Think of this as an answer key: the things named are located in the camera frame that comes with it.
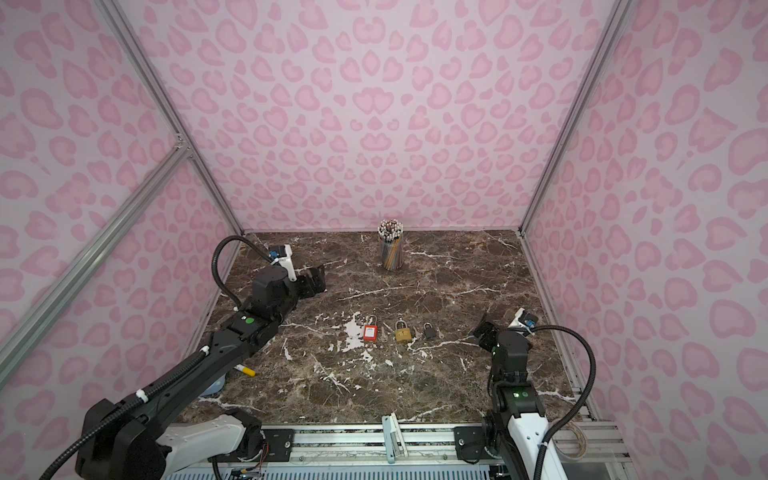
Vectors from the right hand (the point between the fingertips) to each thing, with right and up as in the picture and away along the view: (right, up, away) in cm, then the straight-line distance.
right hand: (497, 319), depth 81 cm
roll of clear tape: (+18, -27, -8) cm, 34 cm away
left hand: (-50, +15, -1) cm, 52 cm away
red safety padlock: (-35, -5, +12) cm, 37 cm away
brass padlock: (-26, -7, +10) cm, 28 cm away
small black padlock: (-17, -6, +12) cm, 22 cm away
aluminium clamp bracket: (-28, -28, -9) cm, 41 cm away
